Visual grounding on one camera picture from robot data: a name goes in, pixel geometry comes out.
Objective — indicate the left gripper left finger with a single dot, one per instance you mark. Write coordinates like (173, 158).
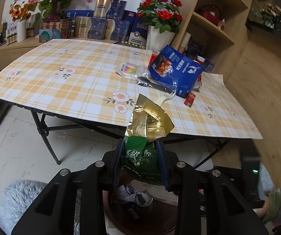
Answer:
(54, 210)

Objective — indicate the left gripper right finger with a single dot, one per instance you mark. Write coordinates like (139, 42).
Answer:
(216, 195)

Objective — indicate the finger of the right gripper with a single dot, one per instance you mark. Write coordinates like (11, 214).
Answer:
(250, 165)

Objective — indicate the white paper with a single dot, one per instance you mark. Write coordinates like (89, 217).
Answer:
(129, 194)

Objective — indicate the red lighter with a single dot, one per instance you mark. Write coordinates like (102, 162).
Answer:
(190, 99)

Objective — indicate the green gold tea packet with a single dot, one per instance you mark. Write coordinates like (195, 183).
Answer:
(148, 122)

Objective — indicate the blue coffee box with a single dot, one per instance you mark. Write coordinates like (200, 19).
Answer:
(175, 70)

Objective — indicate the maroon trash bin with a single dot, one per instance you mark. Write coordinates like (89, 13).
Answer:
(129, 218)

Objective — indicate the person's hand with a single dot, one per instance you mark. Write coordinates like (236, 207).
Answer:
(261, 212)

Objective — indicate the grey fluffy cushion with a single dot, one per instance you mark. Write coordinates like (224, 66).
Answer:
(16, 199)

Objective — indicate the blue box on shelf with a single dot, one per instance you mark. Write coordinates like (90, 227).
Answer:
(208, 66)

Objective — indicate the red white cup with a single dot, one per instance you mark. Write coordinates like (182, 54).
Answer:
(200, 60)

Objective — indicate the stack of paper cups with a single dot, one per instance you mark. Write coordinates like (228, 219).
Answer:
(185, 40)

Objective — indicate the yellow plaid tablecloth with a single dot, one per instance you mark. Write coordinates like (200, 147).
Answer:
(77, 79)

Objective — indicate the wooden shelf unit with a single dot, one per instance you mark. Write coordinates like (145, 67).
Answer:
(219, 26)

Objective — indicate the clear colourful plastic wrapper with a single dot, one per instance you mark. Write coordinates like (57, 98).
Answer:
(133, 72)

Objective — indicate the white flower pot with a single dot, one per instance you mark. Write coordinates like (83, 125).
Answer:
(156, 41)

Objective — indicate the red basket on shelf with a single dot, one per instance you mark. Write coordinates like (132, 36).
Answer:
(210, 12)

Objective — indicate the red rose bouquet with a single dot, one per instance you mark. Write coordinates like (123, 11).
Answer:
(163, 15)

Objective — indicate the blue gold gift box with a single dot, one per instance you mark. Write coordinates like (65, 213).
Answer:
(110, 9)
(90, 27)
(116, 30)

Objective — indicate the woven flower basket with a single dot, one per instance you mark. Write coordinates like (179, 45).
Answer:
(54, 30)

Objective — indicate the white slim vase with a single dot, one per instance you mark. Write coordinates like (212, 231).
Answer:
(21, 31)

